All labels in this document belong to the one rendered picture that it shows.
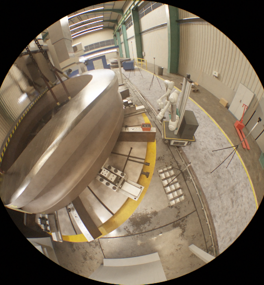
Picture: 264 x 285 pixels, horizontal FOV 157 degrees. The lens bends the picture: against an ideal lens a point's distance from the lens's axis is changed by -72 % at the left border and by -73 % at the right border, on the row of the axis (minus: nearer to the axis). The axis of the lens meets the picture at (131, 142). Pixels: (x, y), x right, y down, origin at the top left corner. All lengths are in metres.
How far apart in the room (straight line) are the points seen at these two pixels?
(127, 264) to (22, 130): 5.77
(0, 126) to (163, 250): 4.82
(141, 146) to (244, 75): 6.82
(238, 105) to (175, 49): 7.11
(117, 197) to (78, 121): 1.54
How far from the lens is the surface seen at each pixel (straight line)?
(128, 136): 2.23
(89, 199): 2.22
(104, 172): 1.58
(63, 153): 1.04
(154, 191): 2.27
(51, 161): 1.03
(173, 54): 10.42
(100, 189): 2.12
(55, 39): 5.74
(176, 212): 2.39
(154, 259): 2.59
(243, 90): 6.43
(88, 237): 1.93
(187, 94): 1.96
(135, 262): 2.65
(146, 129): 2.03
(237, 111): 6.61
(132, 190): 1.80
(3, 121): 3.46
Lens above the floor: 2.24
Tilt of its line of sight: 54 degrees down
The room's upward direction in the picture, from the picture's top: 10 degrees counter-clockwise
